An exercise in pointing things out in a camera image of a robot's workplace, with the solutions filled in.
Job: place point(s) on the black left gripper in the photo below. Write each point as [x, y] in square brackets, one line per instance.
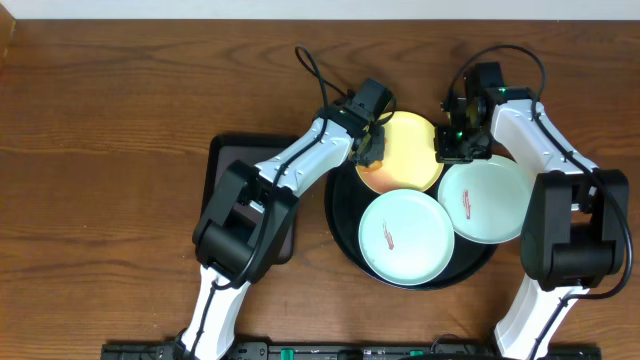
[373, 147]

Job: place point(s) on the mint plate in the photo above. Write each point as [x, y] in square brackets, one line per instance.
[486, 200]
[406, 237]

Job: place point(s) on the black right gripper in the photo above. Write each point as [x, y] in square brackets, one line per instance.
[445, 152]

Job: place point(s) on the yellow plate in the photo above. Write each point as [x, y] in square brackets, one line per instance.
[409, 160]

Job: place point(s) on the round black serving tray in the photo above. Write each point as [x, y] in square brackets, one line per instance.
[346, 199]

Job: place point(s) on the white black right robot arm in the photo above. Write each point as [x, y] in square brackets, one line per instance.
[575, 242]

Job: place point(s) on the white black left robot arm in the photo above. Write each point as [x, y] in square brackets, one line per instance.
[230, 263]

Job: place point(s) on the orange green scrub sponge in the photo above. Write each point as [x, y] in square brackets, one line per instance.
[371, 149]

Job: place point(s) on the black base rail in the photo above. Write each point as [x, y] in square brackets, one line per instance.
[264, 351]

